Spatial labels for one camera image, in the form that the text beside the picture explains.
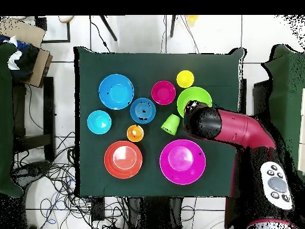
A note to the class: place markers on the green bowl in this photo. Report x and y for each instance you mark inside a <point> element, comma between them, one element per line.
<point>190,94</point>

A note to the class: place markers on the green cup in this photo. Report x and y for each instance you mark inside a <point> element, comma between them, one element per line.
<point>171,124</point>

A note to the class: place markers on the ribbed blue bowl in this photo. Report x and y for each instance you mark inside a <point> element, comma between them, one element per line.
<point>137,107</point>

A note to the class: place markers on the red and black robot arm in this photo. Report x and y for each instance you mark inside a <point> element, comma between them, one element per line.
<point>238,128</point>

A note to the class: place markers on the yellow cup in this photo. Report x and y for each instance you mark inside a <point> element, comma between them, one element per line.
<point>185,79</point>

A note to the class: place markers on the small red bowl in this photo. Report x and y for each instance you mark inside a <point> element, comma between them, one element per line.
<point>163,92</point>

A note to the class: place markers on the large pink bowl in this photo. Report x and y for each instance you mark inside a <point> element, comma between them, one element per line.
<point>182,162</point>

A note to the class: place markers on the dark green table cloth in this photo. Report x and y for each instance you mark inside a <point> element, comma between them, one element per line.
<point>152,66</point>

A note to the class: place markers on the orange cup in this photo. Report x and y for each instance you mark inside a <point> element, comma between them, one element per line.
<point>135,133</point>

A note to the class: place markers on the large blue bowl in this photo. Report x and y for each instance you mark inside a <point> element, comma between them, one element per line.
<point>116,91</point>

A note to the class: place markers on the black tripod leg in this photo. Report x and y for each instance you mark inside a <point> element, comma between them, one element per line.
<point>172,26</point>
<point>108,27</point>

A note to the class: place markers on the orange-red bowl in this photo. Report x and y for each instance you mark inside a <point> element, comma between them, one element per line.
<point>123,159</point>

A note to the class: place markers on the yellow object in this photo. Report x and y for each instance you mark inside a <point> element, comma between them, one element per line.
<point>191,19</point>

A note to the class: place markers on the small turquoise bowl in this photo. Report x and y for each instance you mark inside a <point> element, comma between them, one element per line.
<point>99,122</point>

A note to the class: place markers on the green cloth side table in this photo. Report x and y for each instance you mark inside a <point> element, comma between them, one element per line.
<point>4,107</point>
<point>286,95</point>

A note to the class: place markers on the black power brick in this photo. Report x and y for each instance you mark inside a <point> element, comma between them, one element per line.
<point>98,208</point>

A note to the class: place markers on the black stool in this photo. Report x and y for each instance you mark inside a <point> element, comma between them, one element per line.
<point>48,107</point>

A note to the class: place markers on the person's foot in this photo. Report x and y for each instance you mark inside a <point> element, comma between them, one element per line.
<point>66,18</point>

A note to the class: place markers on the cardboard box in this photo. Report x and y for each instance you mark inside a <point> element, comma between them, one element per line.
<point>40,66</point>

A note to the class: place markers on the bundle of clothes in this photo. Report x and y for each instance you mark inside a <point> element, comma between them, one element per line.
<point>23,59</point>

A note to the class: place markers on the black square frame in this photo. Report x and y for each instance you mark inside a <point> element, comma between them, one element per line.
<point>68,31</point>

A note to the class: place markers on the black pedestal foot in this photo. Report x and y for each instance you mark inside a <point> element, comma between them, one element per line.
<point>33,169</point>

